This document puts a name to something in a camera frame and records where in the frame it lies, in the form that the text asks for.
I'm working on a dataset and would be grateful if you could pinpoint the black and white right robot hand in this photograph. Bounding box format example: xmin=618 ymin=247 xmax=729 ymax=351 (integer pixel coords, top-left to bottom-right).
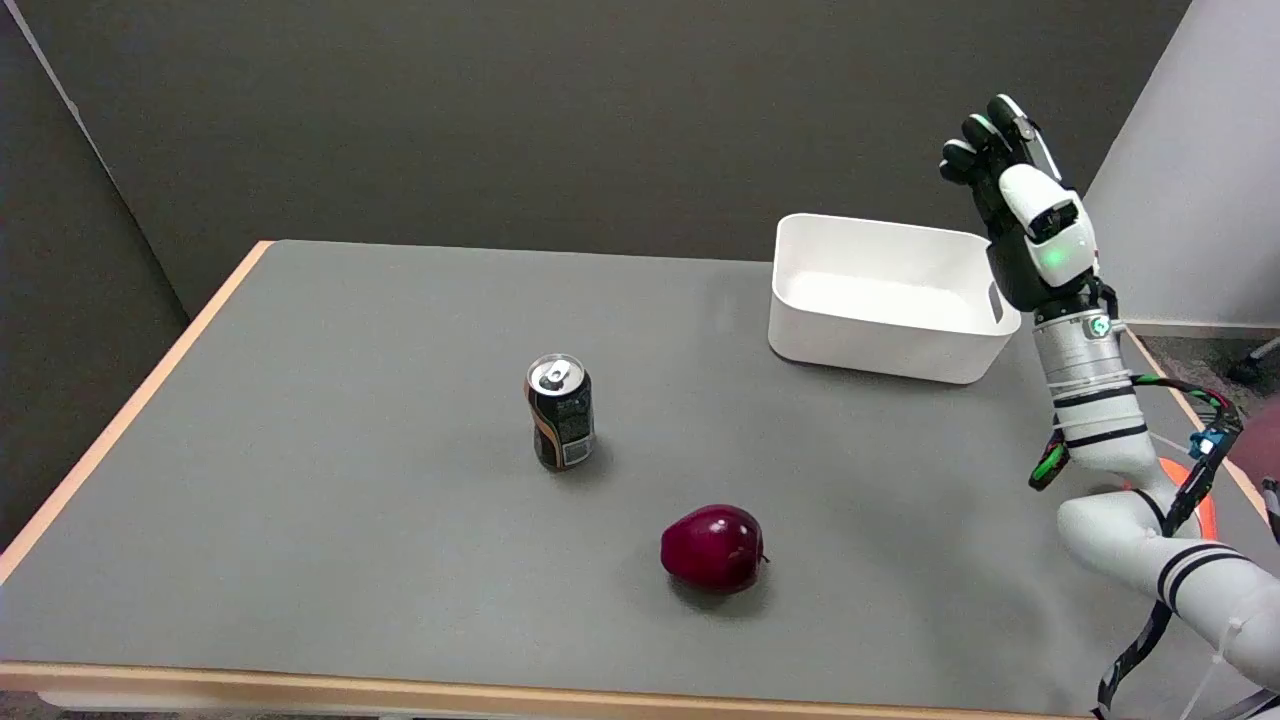
xmin=938 ymin=93 xmax=1104 ymax=313

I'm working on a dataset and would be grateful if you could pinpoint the black soda can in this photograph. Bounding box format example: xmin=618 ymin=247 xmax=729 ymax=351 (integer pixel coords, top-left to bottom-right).
xmin=524 ymin=353 xmax=597 ymax=473

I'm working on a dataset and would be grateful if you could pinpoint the white plastic bin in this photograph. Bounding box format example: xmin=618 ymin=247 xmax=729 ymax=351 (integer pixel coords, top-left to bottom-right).
xmin=767 ymin=212 xmax=1023 ymax=386

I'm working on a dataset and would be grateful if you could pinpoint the black chair caster leg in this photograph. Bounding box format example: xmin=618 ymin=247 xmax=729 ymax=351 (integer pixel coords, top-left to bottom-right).
xmin=1228 ymin=336 xmax=1280 ymax=387

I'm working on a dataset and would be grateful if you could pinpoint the dark red apple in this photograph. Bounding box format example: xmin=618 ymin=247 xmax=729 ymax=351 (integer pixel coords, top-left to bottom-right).
xmin=659 ymin=504 xmax=769 ymax=595

